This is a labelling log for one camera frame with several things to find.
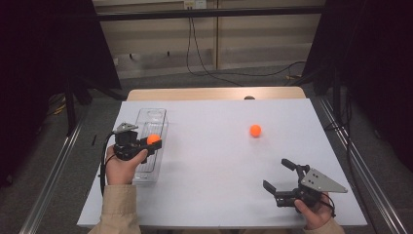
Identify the black hanging cable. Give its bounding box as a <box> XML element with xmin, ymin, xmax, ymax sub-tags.
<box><xmin>185</xmin><ymin>9</ymin><xmax>244</xmax><ymax>88</ymax></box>
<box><xmin>190</xmin><ymin>18</ymin><xmax>308</xmax><ymax>78</ymax></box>

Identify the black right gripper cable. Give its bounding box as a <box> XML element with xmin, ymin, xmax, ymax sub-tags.
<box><xmin>319</xmin><ymin>191</ymin><xmax>337</xmax><ymax>218</ymax></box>

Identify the wooden table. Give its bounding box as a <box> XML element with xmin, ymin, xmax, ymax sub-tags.
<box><xmin>126</xmin><ymin>86</ymin><xmax>307</xmax><ymax>101</ymax></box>

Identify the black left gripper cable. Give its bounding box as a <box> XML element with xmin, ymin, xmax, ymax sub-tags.
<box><xmin>99</xmin><ymin>131</ymin><xmax>118</xmax><ymax>196</ymax></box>

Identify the clear plastic container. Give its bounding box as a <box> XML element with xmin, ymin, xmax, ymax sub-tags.
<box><xmin>121</xmin><ymin>107</ymin><xmax>169</xmax><ymax>188</ymax></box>

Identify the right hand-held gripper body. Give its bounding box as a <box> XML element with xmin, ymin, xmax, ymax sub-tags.
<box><xmin>274</xmin><ymin>164</ymin><xmax>349</xmax><ymax>210</ymax></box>

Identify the person's left hand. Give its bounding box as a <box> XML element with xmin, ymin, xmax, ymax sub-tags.
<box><xmin>105</xmin><ymin>145</ymin><xmax>149</xmax><ymax>186</ymax></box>

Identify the white wall outlet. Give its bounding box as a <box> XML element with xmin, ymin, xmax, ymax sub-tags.
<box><xmin>183</xmin><ymin>0</ymin><xmax>207</xmax><ymax>10</ymax></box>

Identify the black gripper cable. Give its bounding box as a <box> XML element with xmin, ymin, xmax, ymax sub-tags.
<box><xmin>99</xmin><ymin>131</ymin><xmax>118</xmax><ymax>196</ymax></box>
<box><xmin>319</xmin><ymin>191</ymin><xmax>337</xmax><ymax>218</ymax></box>

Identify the dark curtain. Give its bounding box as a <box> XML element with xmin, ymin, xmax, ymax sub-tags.
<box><xmin>303</xmin><ymin>0</ymin><xmax>413</xmax><ymax>174</ymax></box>
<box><xmin>0</xmin><ymin>0</ymin><xmax>123</xmax><ymax>188</ymax></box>

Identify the white board sheet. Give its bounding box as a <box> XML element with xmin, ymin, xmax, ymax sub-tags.
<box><xmin>77</xmin><ymin>97</ymin><xmax>368</xmax><ymax>228</ymax></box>

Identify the black floor cable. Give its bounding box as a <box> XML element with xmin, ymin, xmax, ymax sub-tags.
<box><xmin>324</xmin><ymin>91</ymin><xmax>379</xmax><ymax>234</ymax></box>

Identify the black horizontal bar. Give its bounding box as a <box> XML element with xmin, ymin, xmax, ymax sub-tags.
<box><xmin>95</xmin><ymin>5</ymin><xmax>325</xmax><ymax>22</ymax></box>

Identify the black metal stand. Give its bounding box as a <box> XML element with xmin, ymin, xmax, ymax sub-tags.
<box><xmin>63</xmin><ymin>77</ymin><xmax>77</xmax><ymax>137</ymax></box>
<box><xmin>332</xmin><ymin>64</ymin><xmax>345</xmax><ymax>126</ymax></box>

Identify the metal floor rail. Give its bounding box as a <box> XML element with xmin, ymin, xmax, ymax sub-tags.
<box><xmin>318</xmin><ymin>97</ymin><xmax>408</xmax><ymax>234</ymax></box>
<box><xmin>19</xmin><ymin>110</ymin><xmax>89</xmax><ymax>234</ymax></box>

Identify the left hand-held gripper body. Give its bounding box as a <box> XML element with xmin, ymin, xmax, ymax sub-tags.
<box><xmin>112</xmin><ymin>122</ymin><xmax>150</xmax><ymax>163</ymax></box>

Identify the person's right hand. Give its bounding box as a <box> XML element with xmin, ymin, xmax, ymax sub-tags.
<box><xmin>294</xmin><ymin>193</ymin><xmax>334</xmax><ymax>231</ymax></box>

